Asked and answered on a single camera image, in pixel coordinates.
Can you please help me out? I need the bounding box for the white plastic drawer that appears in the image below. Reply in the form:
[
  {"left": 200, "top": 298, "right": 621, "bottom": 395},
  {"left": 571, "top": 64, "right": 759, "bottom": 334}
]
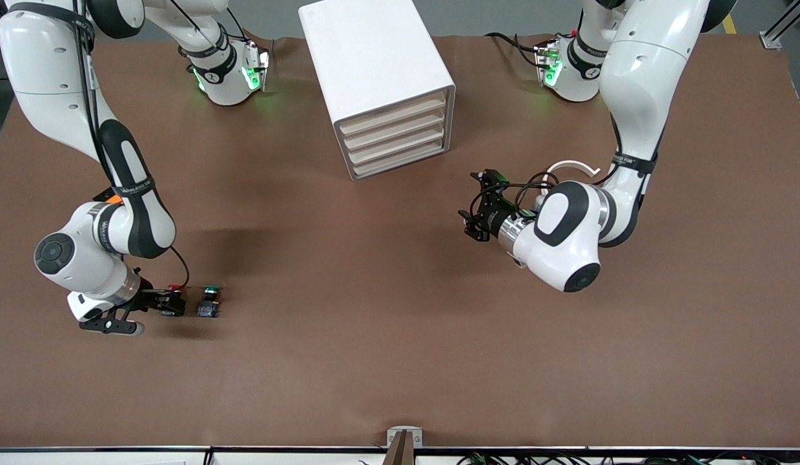
[
  {"left": 338, "top": 92, "right": 449, "bottom": 136},
  {"left": 345, "top": 124, "right": 449, "bottom": 165},
  {"left": 342, "top": 108, "right": 449, "bottom": 150},
  {"left": 349, "top": 138, "right": 451, "bottom": 179}
]

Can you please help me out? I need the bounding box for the white drawer cabinet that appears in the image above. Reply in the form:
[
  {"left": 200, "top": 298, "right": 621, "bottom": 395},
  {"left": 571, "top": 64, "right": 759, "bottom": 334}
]
[{"left": 298, "top": 0, "right": 456, "bottom": 181}]

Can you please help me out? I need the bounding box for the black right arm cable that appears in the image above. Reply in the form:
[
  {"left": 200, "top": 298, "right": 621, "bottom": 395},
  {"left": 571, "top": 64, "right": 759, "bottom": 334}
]
[{"left": 74, "top": 0, "right": 191, "bottom": 291}]

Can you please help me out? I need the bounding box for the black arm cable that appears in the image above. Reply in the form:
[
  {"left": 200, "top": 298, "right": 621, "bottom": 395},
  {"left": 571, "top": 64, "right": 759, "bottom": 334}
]
[
  {"left": 484, "top": 169, "right": 562, "bottom": 211},
  {"left": 74, "top": 0, "right": 191, "bottom": 291}
]

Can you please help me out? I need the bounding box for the green push button switch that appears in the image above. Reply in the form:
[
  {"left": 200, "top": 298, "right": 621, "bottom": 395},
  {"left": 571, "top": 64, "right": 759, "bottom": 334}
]
[{"left": 197, "top": 284, "right": 223, "bottom": 318}]

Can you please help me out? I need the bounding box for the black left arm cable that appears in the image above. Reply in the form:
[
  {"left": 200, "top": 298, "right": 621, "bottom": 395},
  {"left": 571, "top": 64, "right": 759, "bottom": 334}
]
[{"left": 484, "top": 169, "right": 562, "bottom": 211}]

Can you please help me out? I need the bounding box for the white half-ring pipe clamp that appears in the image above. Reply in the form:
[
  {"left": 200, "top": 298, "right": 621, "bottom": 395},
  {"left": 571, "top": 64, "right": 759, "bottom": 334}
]
[{"left": 545, "top": 160, "right": 600, "bottom": 189}]

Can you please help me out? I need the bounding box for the black left base cable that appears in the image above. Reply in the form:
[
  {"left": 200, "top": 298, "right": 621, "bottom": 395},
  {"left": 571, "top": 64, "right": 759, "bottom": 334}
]
[{"left": 485, "top": 31, "right": 549, "bottom": 68}]

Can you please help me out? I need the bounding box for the black base cable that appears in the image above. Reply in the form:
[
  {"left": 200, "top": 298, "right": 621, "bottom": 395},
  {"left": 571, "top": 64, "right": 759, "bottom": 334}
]
[
  {"left": 485, "top": 31, "right": 549, "bottom": 68},
  {"left": 166, "top": 0, "right": 249, "bottom": 46}
]

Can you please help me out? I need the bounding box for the grey metal corner bracket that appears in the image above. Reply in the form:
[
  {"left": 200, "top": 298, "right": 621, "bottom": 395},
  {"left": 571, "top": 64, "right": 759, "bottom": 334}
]
[{"left": 387, "top": 426, "right": 424, "bottom": 448}]

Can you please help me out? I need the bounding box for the dark metal camera post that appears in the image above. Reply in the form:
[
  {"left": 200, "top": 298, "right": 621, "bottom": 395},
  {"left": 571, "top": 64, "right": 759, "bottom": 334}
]
[{"left": 382, "top": 431, "right": 415, "bottom": 465}]

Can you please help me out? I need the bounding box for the black right base cable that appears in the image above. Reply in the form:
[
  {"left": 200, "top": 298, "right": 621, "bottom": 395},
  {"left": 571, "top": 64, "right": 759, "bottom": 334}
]
[{"left": 166, "top": 0, "right": 249, "bottom": 46}]

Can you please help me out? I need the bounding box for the aluminium profile rail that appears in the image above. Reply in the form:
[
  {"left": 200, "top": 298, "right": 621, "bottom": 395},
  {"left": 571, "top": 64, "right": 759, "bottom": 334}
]
[{"left": 759, "top": 0, "right": 800, "bottom": 51}]

